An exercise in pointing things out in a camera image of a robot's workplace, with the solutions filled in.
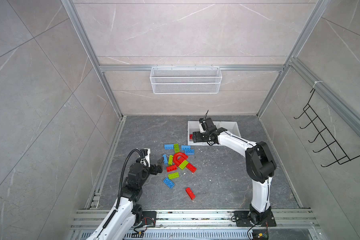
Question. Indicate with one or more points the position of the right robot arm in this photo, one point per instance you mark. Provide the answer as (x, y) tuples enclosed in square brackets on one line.
[(260, 164)]

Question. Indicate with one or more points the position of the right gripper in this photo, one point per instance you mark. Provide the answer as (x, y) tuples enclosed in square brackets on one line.
[(196, 137)]

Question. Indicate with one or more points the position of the blue lego lower left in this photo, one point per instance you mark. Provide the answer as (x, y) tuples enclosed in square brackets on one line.
[(168, 183)]

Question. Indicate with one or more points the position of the black wire hook rack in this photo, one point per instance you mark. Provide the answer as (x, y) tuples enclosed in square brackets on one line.
[(329, 140)]

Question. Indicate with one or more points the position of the red lego bottom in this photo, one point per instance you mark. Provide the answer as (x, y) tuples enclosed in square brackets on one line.
[(190, 193)]

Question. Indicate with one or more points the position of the green lego lower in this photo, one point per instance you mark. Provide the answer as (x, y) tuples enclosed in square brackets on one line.
[(173, 176)]

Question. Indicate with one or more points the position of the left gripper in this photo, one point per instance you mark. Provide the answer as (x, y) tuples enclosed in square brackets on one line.
[(159, 166)]

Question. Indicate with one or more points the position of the blue lego top left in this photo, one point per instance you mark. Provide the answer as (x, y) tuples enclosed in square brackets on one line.
[(169, 146)]

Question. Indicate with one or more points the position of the red arch lego piece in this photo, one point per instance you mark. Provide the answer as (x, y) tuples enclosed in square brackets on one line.
[(178, 158)]

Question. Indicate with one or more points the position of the green lego left upright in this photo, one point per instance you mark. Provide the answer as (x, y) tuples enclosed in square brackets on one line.
[(170, 161)]

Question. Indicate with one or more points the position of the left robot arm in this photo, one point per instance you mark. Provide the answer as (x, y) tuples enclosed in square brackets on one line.
[(126, 212)]

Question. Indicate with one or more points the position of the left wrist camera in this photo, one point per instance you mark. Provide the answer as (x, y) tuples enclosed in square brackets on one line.
[(145, 161)]

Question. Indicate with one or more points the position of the green lego top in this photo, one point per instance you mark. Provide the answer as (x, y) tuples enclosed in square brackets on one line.
[(176, 148)]

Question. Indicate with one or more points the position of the blue lego left upright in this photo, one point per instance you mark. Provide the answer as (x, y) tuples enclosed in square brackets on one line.
[(166, 162)]

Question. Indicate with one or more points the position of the blue lego top middle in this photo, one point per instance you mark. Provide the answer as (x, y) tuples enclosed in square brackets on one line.
[(185, 147)]

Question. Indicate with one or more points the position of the blue lego top right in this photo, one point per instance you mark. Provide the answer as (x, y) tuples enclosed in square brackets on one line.
[(189, 152)]

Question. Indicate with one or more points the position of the green lego under arch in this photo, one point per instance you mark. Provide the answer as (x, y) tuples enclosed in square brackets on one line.
[(183, 165)]

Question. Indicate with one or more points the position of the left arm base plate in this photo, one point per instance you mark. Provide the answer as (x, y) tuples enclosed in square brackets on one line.
[(146, 218)]

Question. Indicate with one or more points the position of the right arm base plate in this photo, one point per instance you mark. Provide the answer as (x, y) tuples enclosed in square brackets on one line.
[(250, 219)]

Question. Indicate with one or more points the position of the white wire mesh basket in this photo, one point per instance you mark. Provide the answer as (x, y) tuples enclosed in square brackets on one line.
[(185, 80)]

